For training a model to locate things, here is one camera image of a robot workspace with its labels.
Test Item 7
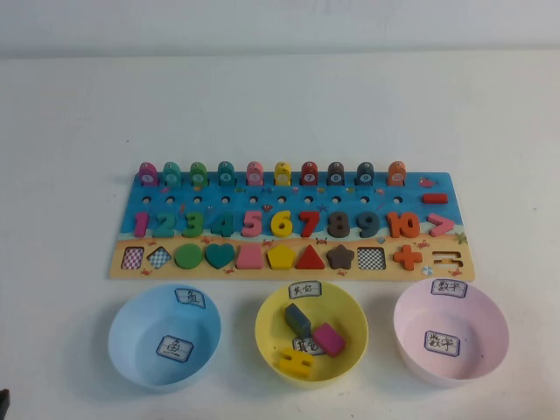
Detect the magenta fish piece number one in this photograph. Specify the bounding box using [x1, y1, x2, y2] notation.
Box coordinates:
[138, 161, 158, 187]

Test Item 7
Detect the light blue plastic bowl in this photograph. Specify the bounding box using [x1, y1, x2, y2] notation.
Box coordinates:
[107, 283, 222, 392]

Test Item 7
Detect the green circle piece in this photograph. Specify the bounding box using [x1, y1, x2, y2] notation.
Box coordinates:
[173, 243, 204, 270]

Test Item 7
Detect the teal heart piece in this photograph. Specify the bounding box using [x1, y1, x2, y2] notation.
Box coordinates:
[204, 243, 237, 270]

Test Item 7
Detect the yellow equals sign piece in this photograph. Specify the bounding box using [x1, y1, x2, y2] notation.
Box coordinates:
[277, 347, 316, 377]

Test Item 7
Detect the pink trapezoid piece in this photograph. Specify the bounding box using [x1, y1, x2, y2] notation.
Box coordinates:
[234, 244, 265, 270]

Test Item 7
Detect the teal fish piece number two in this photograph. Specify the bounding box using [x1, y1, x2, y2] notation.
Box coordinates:
[162, 160, 182, 187]

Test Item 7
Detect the green fish piece number three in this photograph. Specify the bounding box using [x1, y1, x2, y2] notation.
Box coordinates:
[188, 160, 208, 187]

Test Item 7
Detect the slate grey block piece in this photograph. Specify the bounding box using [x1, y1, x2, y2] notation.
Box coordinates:
[283, 303, 313, 334]

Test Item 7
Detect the yellow pentagon piece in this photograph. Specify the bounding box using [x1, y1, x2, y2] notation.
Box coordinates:
[267, 244, 297, 270]

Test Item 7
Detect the dark teal fish piece four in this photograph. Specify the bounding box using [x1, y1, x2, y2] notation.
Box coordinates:
[217, 159, 236, 187]

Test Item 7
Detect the magenta rectangle piece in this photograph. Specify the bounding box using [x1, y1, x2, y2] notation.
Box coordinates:
[311, 322, 347, 359]

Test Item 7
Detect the colourful wooden puzzle board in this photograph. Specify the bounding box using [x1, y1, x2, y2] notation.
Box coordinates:
[106, 171, 477, 282]

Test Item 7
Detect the red triangle piece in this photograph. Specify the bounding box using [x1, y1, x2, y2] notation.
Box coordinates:
[295, 244, 326, 270]

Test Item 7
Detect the pink fish piece number five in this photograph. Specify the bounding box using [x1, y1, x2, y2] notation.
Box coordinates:
[245, 160, 265, 187]

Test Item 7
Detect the yellow plastic bowl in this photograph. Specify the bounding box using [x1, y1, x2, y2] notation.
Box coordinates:
[255, 280, 369, 390]

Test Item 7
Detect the yellow fish piece number six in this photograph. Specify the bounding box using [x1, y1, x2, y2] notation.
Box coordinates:
[273, 160, 293, 187]

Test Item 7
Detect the brown star piece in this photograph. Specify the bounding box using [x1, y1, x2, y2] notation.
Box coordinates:
[325, 243, 356, 270]

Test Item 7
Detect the red fish piece number seven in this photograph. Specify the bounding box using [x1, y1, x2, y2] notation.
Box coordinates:
[299, 160, 319, 187]

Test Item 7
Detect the brown fish piece number eight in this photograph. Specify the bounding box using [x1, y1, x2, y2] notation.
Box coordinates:
[326, 160, 347, 187]

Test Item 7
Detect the orange plus sign piece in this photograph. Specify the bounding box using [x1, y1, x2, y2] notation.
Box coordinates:
[392, 244, 424, 271]

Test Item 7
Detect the slate fish piece number nine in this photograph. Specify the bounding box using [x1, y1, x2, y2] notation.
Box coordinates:
[356, 161, 376, 187]

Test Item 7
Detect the orange fish piece number ten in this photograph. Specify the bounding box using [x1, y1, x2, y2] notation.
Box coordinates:
[387, 160, 408, 187]

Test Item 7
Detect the pink greater-than sign piece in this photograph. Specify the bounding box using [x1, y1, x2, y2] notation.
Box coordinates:
[427, 213, 457, 239]

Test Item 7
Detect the pink plastic bowl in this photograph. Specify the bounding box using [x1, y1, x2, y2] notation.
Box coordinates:
[392, 277, 511, 389]

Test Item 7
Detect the magenta wooden digit one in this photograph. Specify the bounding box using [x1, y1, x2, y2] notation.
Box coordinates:
[133, 211, 150, 239]

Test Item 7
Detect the teal wooden digit two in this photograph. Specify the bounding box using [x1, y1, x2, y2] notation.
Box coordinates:
[150, 210, 176, 239]

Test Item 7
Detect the green wooden digit three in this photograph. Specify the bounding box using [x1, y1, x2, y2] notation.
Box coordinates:
[182, 211, 206, 239]

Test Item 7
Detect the dark teal wooden digit four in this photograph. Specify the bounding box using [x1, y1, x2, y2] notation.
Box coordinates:
[210, 211, 236, 239]

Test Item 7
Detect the pink wooden digit five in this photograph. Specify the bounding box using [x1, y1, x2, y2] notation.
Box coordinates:
[241, 210, 264, 240]

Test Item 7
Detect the yellow wooden digit six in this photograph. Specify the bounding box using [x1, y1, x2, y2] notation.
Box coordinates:
[269, 210, 295, 238]

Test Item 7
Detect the red wooden digit seven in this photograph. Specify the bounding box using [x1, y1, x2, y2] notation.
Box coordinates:
[298, 211, 327, 239]

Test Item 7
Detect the brown wooden digit eight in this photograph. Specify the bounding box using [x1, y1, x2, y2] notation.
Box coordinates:
[327, 211, 354, 240]

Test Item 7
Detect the slate wooden digit nine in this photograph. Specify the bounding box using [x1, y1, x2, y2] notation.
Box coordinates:
[356, 211, 382, 240]

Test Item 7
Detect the orange wooden number ten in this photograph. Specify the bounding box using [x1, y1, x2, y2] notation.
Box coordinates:
[385, 212, 422, 240]

